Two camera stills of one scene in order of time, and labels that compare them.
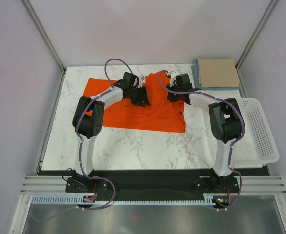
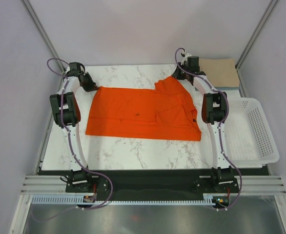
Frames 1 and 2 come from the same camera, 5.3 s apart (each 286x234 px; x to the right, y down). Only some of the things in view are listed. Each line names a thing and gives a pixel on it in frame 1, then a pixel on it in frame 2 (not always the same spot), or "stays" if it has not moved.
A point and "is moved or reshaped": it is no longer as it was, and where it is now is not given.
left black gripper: x=143 y=100 -> x=92 y=87
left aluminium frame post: x=38 y=25 stays
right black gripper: x=172 y=99 -> x=176 y=74
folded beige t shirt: x=217 y=72 stays
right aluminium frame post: x=265 y=15 stays
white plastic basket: x=257 y=146 stays
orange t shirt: x=163 y=114 is moved or reshaped
